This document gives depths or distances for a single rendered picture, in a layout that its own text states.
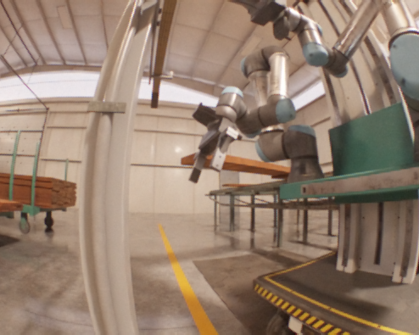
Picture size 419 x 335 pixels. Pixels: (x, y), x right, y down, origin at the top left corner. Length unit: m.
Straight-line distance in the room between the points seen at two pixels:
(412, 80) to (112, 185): 0.51
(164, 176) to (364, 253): 8.32
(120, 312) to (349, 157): 0.77
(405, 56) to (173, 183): 8.59
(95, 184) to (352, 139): 0.75
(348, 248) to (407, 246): 0.25
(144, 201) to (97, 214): 8.35
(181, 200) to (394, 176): 8.47
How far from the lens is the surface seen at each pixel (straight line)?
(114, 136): 0.26
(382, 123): 0.73
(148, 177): 8.63
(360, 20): 0.75
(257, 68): 0.92
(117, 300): 0.28
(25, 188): 3.06
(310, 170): 0.72
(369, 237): 0.83
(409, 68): 0.44
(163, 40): 0.49
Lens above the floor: 0.64
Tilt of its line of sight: 9 degrees up
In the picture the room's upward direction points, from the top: straight up
